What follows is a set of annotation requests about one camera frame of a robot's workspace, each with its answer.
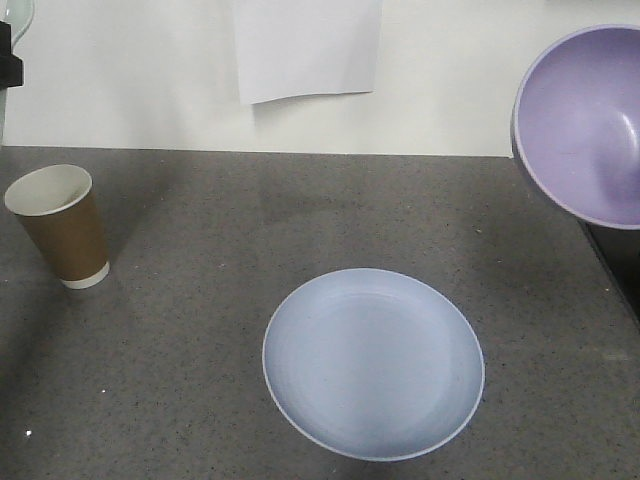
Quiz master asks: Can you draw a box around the white paper sheet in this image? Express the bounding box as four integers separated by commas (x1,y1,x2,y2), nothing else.
232,0,383,105

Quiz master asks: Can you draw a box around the black induction cooktop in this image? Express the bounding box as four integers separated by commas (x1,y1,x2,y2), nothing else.
580,222,639,324

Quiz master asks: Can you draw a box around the light blue plate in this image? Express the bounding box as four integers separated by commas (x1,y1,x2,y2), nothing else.
262,268,486,462

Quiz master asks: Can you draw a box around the pale green plastic spoon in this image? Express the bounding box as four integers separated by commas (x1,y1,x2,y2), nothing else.
1,0,36,144

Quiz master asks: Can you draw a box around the purple plastic bowl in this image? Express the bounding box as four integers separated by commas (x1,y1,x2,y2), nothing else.
510,24,639,230

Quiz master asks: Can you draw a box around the brown paper cup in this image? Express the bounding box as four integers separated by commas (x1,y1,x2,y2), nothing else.
4,164,110,290

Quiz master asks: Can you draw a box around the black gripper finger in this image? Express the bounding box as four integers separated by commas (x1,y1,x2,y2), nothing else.
0,21,12,55
0,53,24,89

